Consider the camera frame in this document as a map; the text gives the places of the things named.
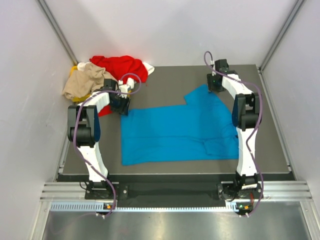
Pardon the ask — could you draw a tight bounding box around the slotted cable duct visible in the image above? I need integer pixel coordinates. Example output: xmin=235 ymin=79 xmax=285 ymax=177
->
xmin=49 ymin=201 xmax=253 ymax=213

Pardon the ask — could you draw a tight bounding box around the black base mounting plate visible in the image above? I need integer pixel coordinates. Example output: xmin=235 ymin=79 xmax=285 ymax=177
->
xmin=84 ymin=182 xmax=262 ymax=201

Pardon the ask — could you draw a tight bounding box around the aluminium frame rail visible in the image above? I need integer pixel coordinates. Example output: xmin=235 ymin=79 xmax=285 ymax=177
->
xmin=40 ymin=181 xmax=312 ymax=202

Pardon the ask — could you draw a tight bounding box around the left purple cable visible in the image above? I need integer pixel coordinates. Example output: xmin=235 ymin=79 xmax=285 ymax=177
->
xmin=47 ymin=73 xmax=142 ymax=233

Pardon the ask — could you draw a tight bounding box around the purple cable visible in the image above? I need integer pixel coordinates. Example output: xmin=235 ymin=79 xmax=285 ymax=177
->
xmin=203 ymin=51 xmax=265 ymax=218
xmin=47 ymin=73 xmax=142 ymax=233

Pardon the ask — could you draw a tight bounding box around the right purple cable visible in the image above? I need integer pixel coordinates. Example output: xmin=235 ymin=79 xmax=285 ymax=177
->
xmin=203 ymin=51 xmax=265 ymax=218

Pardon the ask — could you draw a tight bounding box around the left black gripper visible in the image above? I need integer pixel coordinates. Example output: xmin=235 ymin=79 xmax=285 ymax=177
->
xmin=109 ymin=93 xmax=131 ymax=117

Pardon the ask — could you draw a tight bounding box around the yellow plastic bin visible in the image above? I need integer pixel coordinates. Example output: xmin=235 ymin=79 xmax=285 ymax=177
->
xmin=70 ymin=68 xmax=119 ymax=103

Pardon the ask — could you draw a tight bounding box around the blue t shirt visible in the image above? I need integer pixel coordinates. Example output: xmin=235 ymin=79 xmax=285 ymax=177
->
xmin=121 ymin=84 xmax=239 ymax=166

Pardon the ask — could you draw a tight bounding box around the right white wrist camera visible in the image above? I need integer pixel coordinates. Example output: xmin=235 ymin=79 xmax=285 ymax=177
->
xmin=210 ymin=59 xmax=216 ymax=76

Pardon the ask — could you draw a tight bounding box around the beige t shirt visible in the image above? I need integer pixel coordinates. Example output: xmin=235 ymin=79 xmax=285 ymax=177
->
xmin=62 ymin=62 xmax=116 ymax=100

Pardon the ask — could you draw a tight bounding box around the red t shirt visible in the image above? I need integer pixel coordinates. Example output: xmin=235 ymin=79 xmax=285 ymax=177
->
xmin=89 ymin=55 xmax=148 ymax=117

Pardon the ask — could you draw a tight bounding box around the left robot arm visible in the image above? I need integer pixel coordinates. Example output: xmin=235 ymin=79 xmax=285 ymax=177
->
xmin=67 ymin=77 xmax=135 ymax=200

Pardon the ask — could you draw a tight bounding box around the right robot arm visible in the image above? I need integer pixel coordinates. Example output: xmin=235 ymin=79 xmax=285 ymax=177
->
xmin=206 ymin=59 xmax=262 ymax=201

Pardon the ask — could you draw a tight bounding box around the corner aluminium post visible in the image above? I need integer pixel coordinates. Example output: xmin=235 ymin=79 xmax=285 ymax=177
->
xmin=258 ymin=0 xmax=306 ymax=74
xmin=36 ymin=0 xmax=78 ymax=66

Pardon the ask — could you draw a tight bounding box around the white t shirt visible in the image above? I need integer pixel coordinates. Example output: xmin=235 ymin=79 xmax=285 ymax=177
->
xmin=76 ymin=62 xmax=155 ymax=75

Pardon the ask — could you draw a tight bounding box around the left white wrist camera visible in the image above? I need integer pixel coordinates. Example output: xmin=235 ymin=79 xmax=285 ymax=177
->
xmin=118 ymin=77 xmax=135 ymax=99

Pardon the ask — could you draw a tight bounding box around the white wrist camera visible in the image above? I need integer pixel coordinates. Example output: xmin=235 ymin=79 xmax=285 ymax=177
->
xmin=118 ymin=77 xmax=135 ymax=99
xmin=210 ymin=59 xmax=216 ymax=76

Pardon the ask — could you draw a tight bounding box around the right corner aluminium post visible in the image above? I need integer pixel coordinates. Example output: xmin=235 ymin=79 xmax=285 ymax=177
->
xmin=258 ymin=0 xmax=306 ymax=74

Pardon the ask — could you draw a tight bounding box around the left corner aluminium post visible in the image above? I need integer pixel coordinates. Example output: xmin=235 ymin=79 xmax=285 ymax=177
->
xmin=36 ymin=0 xmax=78 ymax=66

